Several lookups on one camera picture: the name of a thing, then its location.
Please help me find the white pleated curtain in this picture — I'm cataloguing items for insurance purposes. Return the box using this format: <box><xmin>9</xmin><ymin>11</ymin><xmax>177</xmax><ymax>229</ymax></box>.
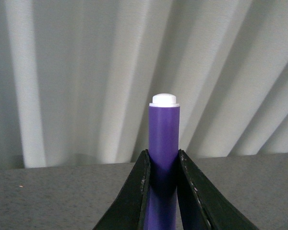
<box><xmin>0</xmin><ymin>0</ymin><xmax>288</xmax><ymax>170</ymax></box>

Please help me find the purple pen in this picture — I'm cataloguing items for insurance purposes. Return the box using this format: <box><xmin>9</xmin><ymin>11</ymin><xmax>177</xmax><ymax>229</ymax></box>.
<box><xmin>144</xmin><ymin>93</ymin><xmax>180</xmax><ymax>230</ymax></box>

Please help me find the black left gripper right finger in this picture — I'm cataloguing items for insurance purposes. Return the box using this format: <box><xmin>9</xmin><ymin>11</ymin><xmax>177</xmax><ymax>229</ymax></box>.
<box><xmin>177</xmin><ymin>150</ymin><xmax>258</xmax><ymax>230</ymax></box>

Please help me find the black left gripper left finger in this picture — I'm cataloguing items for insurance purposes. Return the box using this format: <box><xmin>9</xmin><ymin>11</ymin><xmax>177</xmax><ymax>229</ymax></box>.
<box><xmin>94</xmin><ymin>150</ymin><xmax>151</xmax><ymax>230</ymax></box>

